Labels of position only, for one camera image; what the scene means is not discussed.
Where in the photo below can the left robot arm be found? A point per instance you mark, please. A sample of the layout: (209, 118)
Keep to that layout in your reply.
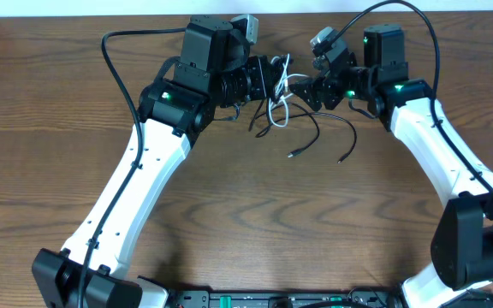
(215, 69)

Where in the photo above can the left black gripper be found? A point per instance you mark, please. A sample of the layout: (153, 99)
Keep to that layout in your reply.
(256, 68)

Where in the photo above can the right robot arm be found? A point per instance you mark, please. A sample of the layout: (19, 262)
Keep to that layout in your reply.
(462, 246)

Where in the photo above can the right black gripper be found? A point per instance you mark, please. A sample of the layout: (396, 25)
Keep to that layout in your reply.
(324, 83)

